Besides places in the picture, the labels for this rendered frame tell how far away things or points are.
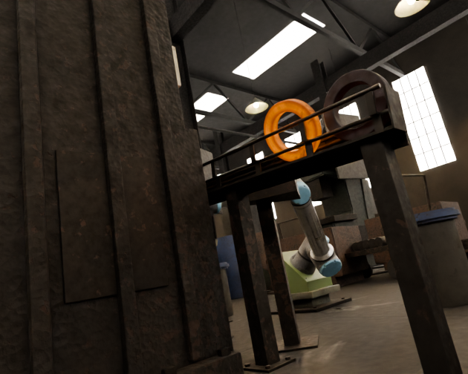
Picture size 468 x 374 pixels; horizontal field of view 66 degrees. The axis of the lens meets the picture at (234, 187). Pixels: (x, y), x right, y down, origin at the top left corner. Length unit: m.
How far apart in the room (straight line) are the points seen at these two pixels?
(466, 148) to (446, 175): 1.01
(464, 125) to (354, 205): 7.08
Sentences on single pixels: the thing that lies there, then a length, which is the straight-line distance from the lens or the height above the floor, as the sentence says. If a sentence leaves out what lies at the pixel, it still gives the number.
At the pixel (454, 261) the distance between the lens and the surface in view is 1.92.
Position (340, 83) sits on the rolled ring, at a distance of 1.05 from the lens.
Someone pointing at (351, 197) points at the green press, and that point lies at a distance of 7.10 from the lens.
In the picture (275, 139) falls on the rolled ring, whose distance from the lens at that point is 1.13.
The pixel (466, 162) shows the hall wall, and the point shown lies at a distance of 13.33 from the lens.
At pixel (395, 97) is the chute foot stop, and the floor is 0.65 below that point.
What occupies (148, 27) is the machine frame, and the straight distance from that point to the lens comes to 1.51.
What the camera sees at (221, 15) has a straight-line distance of 11.48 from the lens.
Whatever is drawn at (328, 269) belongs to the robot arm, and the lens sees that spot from 2.37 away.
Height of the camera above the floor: 0.30
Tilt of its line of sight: 14 degrees up
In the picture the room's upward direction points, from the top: 11 degrees counter-clockwise
